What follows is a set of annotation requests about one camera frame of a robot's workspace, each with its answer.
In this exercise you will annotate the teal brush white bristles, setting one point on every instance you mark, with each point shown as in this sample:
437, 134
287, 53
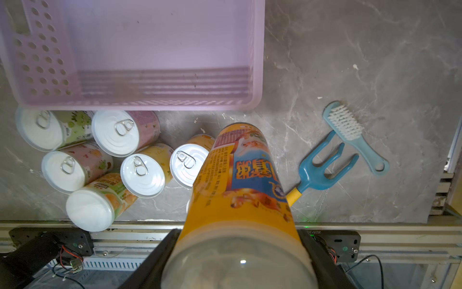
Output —
347, 127

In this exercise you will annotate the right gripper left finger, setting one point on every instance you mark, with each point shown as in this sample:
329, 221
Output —
149, 273

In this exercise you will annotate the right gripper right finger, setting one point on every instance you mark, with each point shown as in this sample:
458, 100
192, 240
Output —
328, 275

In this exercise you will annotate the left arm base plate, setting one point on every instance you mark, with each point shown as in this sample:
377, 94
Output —
75, 240

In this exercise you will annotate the yellow label tin can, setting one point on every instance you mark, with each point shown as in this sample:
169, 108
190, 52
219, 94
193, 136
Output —
147, 172

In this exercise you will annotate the blue garden fork yellow handle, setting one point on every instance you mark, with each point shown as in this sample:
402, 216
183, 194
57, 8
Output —
312, 176

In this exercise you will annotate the purple plastic basket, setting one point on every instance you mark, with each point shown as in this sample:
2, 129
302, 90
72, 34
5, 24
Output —
134, 55

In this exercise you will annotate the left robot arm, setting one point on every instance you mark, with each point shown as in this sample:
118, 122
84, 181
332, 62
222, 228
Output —
19, 267

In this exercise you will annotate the orange label tin can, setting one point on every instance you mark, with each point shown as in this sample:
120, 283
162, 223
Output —
188, 159

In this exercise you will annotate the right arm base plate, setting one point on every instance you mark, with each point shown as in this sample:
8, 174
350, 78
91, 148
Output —
342, 245

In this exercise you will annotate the orange can plastic lid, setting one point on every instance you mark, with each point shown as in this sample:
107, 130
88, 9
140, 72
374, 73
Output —
97, 205

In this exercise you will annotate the tall yellow can plastic lid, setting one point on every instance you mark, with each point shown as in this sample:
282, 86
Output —
238, 213

